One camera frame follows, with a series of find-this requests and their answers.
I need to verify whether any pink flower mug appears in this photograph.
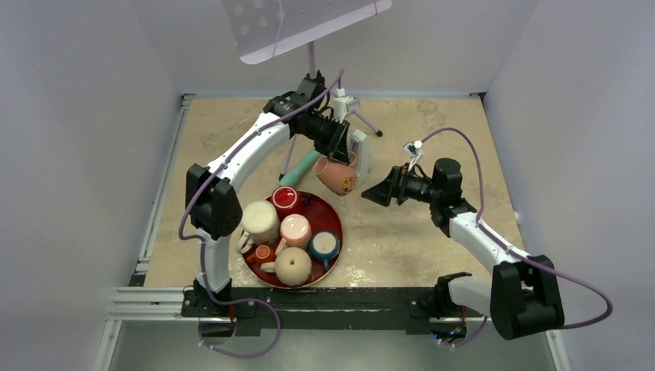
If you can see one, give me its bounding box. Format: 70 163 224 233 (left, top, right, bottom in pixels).
313 156 358 196

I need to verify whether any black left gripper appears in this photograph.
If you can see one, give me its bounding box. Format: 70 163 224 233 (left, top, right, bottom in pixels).
298 113 351 165

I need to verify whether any pink upside-down mug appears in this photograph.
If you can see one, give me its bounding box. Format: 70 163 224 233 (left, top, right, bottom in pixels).
275 214 313 256

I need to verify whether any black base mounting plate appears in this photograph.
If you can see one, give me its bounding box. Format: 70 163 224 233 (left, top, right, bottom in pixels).
181 286 482 337

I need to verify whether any red mug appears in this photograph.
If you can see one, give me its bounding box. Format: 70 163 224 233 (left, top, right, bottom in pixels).
270 185 303 220

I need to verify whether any purple music stand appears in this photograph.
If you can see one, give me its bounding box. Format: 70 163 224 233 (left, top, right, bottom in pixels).
220 0 393 178

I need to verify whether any white metronome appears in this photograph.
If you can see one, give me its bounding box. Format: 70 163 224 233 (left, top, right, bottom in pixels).
348 130 374 189

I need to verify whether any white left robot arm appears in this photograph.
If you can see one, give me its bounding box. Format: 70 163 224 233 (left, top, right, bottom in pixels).
178 75 350 316

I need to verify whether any round red tray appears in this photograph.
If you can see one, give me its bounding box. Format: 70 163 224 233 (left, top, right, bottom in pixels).
244 192 343 289

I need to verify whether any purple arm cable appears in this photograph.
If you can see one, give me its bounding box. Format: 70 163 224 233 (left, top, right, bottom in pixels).
414 127 614 349
178 67 346 359

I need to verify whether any beige round upside-down mug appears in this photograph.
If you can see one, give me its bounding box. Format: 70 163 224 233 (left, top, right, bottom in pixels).
260 247 312 287

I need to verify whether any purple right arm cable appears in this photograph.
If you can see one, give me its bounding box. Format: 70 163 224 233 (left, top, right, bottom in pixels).
414 127 614 349

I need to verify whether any blue striped mug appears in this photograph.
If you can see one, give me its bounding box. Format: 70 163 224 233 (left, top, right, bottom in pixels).
309 231 341 271

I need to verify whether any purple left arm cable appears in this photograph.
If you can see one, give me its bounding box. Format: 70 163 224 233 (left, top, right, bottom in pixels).
178 67 346 359

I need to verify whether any teal recorder flute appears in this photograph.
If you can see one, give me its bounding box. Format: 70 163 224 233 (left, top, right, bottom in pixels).
278 150 321 187

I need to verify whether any small orange cup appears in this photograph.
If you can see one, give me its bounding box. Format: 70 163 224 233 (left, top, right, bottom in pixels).
245 245 276 265

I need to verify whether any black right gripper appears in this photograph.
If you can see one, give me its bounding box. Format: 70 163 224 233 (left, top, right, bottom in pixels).
361 162 440 206

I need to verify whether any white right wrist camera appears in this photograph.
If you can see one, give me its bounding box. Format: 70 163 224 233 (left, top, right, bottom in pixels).
403 140 424 158

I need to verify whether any tall cream upside-down mug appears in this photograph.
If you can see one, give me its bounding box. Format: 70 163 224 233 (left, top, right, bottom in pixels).
236 200 280 254

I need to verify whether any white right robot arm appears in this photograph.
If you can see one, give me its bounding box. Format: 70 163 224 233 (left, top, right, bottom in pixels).
361 158 565 340

